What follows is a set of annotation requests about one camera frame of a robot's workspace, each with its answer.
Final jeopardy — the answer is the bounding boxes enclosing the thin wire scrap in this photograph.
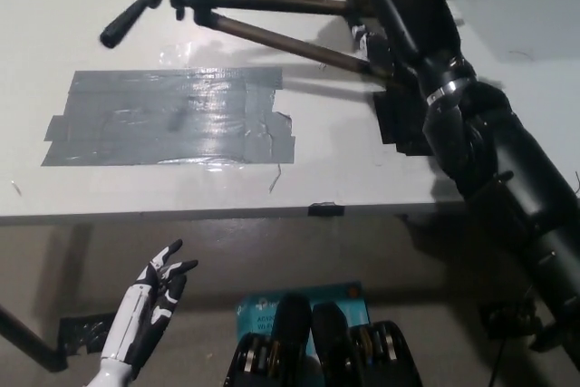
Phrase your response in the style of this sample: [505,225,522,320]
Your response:
[268,162,284,194]

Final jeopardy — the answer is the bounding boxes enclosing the black metal table leg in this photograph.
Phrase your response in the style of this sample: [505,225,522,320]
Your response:
[0,303,70,373]

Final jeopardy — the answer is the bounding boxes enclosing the black tape patch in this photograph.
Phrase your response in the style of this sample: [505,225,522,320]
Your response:
[373,86,444,158]

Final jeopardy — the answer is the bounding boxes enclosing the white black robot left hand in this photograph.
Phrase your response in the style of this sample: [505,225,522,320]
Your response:
[98,238,200,372]

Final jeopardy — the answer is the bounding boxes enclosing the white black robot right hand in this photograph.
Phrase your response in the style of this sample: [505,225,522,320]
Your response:
[352,0,476,102]

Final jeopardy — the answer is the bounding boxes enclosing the black tape square on floor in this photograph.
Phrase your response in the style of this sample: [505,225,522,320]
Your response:
[58,312,117,355]

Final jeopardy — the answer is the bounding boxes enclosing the bronze and black camera tripod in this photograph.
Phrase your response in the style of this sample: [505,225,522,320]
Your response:
[100,0,518,89]

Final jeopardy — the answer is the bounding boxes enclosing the teal router box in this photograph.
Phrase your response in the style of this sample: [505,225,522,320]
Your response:
[234,281,371,357]

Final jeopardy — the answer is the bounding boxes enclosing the grey duct tape patch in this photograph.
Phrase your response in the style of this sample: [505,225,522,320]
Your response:
[41,67,297,167]

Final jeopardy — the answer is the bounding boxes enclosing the black floor stand base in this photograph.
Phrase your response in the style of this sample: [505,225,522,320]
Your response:
[478,298,573,353]

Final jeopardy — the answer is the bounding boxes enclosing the black robot torso blocks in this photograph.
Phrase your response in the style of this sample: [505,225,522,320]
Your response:
[225,294,425,387]

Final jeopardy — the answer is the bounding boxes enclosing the clear tape piece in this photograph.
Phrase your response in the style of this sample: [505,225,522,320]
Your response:
[157,41,197,69]

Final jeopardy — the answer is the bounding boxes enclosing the small black tape strip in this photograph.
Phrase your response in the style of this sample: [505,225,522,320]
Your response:
[308,200,345,218]

